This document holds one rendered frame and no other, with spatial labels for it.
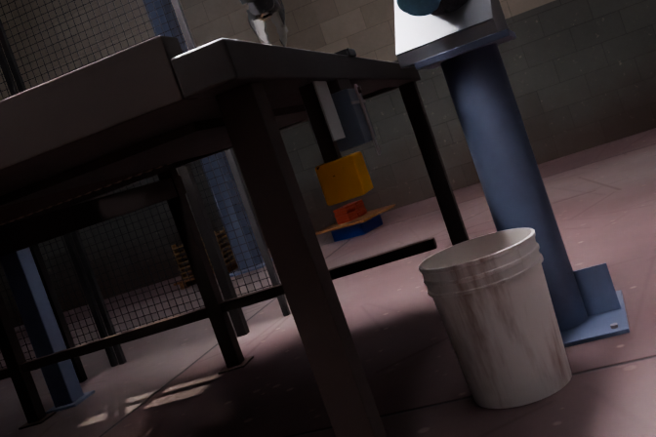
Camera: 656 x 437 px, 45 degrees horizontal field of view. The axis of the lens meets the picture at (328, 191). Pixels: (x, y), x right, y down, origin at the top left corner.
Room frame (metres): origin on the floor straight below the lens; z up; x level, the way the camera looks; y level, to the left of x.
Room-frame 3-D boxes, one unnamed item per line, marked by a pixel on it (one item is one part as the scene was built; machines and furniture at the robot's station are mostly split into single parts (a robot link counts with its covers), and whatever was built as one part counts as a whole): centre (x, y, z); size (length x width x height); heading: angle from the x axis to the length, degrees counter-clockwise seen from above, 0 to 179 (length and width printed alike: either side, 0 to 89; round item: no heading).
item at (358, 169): (1.56, -0.04, 0.74); 0.09 x 0.08 x 0.24; 165
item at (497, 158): (2.32, -0.52, 0.44); 0.38 x 0.38 x 0.87; 71
